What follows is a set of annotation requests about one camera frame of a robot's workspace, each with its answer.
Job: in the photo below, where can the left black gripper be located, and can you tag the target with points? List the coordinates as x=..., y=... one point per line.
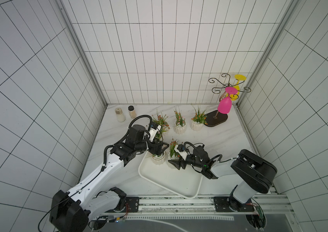
x=158, y=151

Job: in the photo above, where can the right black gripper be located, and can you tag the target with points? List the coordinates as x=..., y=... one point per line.
x=187, y=158

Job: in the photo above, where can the red flower white pot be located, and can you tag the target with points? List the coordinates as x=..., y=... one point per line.
x=173, y=155

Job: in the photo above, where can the pink flower white pot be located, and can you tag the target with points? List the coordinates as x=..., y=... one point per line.
x=159, y=159

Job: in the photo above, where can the white rectangular storage tray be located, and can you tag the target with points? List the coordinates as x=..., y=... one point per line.
x=184, y=183

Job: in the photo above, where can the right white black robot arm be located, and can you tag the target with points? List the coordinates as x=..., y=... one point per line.
x=256, y=173

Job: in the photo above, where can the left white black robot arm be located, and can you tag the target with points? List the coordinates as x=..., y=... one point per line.
x=85, y=205

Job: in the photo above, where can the front left flower pot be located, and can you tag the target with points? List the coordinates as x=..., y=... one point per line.
x=158, y=137

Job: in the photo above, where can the back left flower pot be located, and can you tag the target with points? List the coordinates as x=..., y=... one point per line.
x=162, y=121

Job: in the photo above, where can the back middle flower pot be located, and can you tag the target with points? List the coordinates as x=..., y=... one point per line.
x=180, y=123

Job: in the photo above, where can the back right flower pot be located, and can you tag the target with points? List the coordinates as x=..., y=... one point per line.
x=199, y=119

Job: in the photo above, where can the black lid spice jar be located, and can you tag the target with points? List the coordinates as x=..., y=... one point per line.
x=132, y=111

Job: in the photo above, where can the white spice jar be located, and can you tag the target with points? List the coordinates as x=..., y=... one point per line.
x=120, y=115

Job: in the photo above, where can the black metal glass rack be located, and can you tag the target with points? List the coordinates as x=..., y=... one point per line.
x=215, y=118

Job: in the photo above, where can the pink wine glass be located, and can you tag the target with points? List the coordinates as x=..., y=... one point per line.
x=225, y=104

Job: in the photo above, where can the yellow wine glass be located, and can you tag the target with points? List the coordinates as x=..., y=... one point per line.
x=240, y=80

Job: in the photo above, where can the aluminium mounting rail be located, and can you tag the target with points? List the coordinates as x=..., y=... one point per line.
x=171, y=207

